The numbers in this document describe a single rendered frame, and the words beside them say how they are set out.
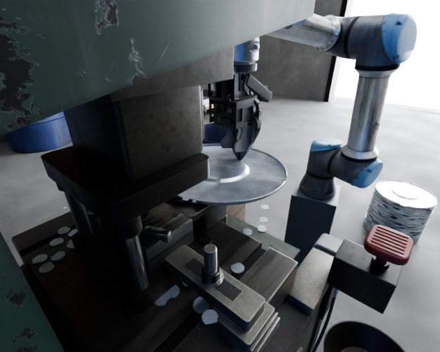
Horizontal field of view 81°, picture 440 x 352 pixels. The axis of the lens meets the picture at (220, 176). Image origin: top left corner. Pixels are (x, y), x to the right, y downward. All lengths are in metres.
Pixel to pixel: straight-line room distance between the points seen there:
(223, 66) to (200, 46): 0.17
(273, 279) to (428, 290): 1.24
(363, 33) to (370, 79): 0.12
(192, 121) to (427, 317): 1.34
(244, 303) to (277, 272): 0.12
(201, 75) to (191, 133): 0.08
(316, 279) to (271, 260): 0.11
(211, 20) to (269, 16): 0.07
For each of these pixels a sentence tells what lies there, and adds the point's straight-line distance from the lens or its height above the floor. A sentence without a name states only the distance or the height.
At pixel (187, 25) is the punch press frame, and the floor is 1.05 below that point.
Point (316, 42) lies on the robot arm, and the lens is 0.87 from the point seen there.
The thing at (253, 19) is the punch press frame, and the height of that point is 1.05.
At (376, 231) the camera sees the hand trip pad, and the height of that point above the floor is 0.76.
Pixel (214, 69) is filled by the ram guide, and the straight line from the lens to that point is 0.34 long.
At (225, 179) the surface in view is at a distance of 0.51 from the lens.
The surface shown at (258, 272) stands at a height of 0.71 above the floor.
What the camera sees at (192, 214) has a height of 0.78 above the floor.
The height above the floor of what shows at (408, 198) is 0.27.
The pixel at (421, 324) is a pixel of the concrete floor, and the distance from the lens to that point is 1.47.
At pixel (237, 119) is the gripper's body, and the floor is 0.90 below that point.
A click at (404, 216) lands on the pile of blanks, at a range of 1.69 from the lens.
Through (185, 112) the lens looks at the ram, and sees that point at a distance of 0.35.
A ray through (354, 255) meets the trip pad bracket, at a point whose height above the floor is 0.71.
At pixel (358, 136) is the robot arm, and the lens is 0.96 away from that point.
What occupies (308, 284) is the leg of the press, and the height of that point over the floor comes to 0.64.
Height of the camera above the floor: 1.04
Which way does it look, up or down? 29 degrees down
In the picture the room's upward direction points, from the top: straight up
